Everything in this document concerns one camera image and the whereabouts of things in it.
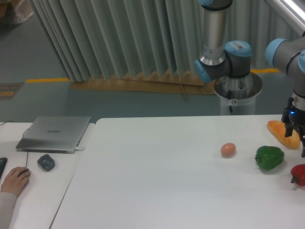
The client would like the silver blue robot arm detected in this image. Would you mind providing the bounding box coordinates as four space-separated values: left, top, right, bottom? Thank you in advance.
194 0 305 143

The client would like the brown egg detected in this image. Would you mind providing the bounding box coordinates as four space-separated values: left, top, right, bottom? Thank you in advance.
221 143 236 157

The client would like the red bell pepper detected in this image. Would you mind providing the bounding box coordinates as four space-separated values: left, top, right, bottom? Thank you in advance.
290 164 305 187

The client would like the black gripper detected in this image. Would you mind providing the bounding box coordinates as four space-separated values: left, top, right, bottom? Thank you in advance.
281 95 305 157

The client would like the brown cardboard floor sheet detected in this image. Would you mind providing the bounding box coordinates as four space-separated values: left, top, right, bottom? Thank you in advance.
70 71 215 100

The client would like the silver closed laptop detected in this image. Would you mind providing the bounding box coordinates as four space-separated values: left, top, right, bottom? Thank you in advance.
16 116 91 153

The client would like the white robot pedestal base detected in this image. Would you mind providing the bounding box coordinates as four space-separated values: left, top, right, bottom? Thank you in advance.
214 73 263 115

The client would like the pale green curtain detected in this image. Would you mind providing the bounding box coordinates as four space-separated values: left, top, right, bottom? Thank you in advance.
28 0 304 83

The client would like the black keyboard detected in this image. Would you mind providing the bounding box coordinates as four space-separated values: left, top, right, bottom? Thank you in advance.
0 157 8 178

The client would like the green bell pepper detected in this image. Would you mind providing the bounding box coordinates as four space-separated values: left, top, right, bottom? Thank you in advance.
255 146 285 171

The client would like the grey sleeved forearm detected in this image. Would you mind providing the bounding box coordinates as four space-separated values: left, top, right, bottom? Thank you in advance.
0 192 17 229

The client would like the golden bread loaf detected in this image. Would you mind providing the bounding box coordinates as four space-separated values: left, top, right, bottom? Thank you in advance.
267 120 300 150

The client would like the person's hand on mouse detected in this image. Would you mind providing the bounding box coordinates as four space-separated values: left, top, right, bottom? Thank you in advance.
0 167 31 197

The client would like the silver aluminium frame bar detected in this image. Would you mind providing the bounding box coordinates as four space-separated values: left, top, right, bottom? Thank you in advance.
264 0 305 36

